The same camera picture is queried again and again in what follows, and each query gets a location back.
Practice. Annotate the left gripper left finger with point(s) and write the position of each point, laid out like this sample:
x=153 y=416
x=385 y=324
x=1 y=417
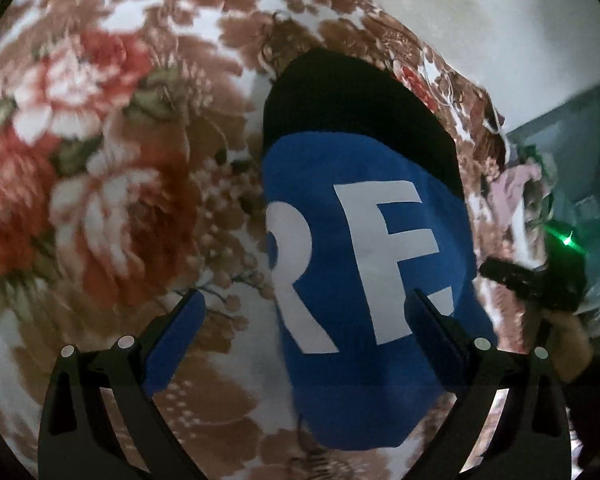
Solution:
x=77 y=439

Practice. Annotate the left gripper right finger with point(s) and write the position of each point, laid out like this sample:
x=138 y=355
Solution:
x=509 y=419

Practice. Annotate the blue black hooded jacket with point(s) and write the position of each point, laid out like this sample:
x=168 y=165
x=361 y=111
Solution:
x=364 y=204

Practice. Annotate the person right hand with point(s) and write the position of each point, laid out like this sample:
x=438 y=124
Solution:
x=568 y=345

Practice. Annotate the pink cloth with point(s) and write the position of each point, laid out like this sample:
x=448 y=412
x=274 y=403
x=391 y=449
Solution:
x=507 y=191

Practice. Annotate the floral brown bed blanket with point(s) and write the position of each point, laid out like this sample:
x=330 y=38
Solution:
x=130 y=141

